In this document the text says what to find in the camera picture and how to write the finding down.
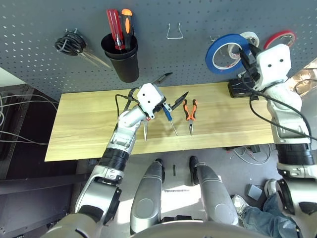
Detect blue tape roll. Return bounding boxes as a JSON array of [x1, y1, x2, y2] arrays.
[[205, 33, 250, 75]]

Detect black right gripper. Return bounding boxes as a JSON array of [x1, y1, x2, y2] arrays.
[[239, 44, 262, 84]]

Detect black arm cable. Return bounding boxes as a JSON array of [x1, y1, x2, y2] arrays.
[[241, 74, 317, 142], [114, 86, 141, 119]]

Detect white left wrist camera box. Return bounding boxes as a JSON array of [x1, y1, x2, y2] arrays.
[[136, 83, 167, 119]]

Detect silver robot right leg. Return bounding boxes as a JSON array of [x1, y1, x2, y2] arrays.
[[189, 155, 240, 226]]

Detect red tape roll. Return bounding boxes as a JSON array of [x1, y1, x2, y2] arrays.
[[263, 29, 297, 50]]

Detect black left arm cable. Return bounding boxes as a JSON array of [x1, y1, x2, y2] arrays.
[[114, 86, 141, 119]]

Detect orange black handled screwdriver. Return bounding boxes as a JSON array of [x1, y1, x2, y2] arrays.
[[121, 8, 135, 50]]

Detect robot waist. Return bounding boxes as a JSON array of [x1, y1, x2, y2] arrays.
[[133, 215, 248, 238]]

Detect black plastic cup holder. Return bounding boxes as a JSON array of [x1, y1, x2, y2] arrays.
[[101, 33, 140, 83]]

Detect orange black needle nose pliers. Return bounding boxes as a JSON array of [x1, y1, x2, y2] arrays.
[[182, 99, 198, 136]]

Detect red handled scissors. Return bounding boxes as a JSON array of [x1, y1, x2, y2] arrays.
[[142, 116, 151, 142]]

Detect grey floor pedal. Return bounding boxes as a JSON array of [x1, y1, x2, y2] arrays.
[[246, 183, 263, 201]]

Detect silver robot left leg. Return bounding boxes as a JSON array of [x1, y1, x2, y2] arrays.
[[130, 158, 165, 235]]

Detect red handled screwdriver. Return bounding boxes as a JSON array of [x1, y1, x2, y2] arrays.
[[106, 8, 125, 50]]

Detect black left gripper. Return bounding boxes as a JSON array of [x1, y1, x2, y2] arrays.
[[151, 72, 190, 118]]

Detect black handled scissors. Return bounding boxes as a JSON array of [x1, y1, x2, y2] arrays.
[[54, 31, 112, 69]]

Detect blue jeans leg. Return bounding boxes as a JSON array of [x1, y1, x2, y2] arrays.
[[241, 193, 303, 238]]

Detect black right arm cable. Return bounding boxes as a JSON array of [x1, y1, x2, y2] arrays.
[[241, 74, 317, 142]]

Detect black plastic tool case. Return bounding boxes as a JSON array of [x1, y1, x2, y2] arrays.
[[227, 78, 260, 99]]

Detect grey perforated pegboard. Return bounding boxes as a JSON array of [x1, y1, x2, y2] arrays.
[[0, 0, 317, 100]]

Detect small blue screwdriver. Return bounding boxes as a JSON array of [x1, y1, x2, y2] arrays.
[[162, 103, 179, 136]]

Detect silver robot leg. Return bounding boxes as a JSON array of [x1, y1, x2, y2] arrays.
[[130, 158, 165, 235], [189, 155, 240, 226]]

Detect metal wire pliers holder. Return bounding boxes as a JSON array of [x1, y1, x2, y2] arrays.
[[166, 22, 184, 40]]

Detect white tape roll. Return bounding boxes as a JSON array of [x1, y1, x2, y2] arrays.
[[227, 31, 260, 60]]

